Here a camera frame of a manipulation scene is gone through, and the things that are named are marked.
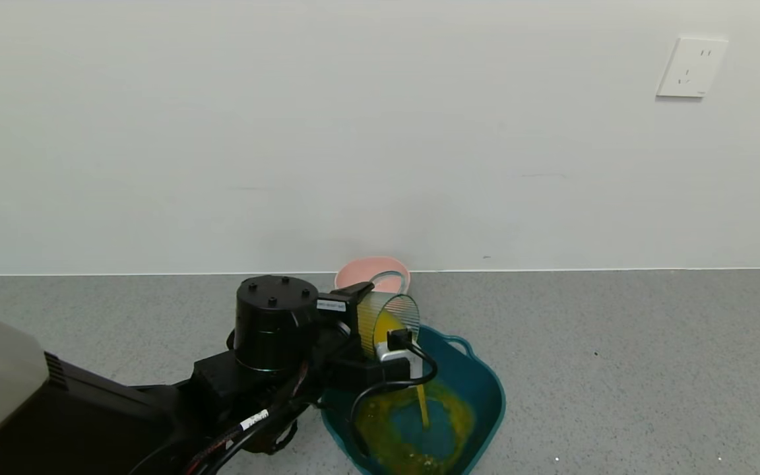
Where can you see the white wall power outlet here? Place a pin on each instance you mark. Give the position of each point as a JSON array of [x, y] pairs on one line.
[[691, 67]]

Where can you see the clear ribbed plastic cup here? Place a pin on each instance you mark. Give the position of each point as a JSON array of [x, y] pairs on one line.
[[370, 323]]

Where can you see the teal square plastic basin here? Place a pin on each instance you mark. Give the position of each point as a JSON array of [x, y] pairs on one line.
[[482, 396]]

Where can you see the pink plastic bowl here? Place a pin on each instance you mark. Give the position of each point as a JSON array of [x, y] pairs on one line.
[[353, 272]]

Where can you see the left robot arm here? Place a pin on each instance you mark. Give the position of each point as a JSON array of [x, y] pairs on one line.
[[274, 323]]

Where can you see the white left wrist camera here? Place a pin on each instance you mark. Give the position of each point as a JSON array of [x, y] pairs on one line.
[[396, 359]]

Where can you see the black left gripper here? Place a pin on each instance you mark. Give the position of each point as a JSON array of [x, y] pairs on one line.
[[335, 307]]

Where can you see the orange juice liquid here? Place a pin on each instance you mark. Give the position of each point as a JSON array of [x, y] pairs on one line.
[[386, 429]]

